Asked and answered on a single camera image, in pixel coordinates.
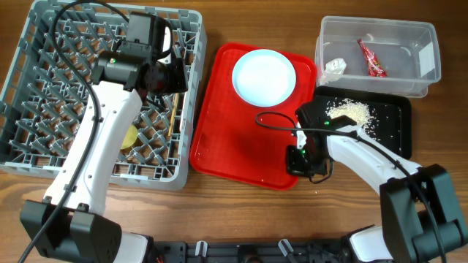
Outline wooden chopstick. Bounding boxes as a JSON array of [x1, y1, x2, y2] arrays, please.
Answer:
[[168, 93, 180, 138]]

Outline yellow cup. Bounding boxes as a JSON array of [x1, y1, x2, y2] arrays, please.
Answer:
[[120, 125, 138, 150]]

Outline rice and food scraps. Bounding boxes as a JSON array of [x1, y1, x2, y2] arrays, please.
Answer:
[[325, 99, 378, 139]]

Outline red plastic tray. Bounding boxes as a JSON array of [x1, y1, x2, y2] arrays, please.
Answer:
[[189, 42, 317, 191]]

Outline white napkin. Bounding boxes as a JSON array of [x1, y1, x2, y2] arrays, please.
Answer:
[[319, 58, 347, 85]]

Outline large light blue plate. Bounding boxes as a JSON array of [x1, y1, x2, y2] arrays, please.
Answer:
[[232, 49, 297, 107]]

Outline red snack wrapper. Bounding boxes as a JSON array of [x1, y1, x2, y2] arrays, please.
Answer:
[[357, 39, 388, 77]]

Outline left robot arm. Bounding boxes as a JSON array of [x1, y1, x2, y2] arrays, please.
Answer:
[[20, 12, 187, 262]]

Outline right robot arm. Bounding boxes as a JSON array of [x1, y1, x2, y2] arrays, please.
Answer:
[[286, 102, 467, 262]]

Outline grey dishwasher rack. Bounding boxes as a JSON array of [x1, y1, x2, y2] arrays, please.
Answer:
[[1, 1, 207, 191]]

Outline black plastic tray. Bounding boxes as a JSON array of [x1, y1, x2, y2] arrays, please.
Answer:
[[312, 86, 412, 159]]

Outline clear plastic bin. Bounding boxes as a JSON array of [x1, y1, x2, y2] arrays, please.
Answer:
[[315, 16, 442, 98]]

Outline right black cable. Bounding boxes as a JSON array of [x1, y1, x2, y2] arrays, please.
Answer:
[[254, 111, 449, 263]]

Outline black cable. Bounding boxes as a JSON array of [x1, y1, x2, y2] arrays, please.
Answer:
[[17, 0, 131, 263], [254, 111, 449, 263]]

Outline left black cable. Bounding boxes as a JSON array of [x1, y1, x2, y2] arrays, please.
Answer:
[[17, 0, 131, 263]]

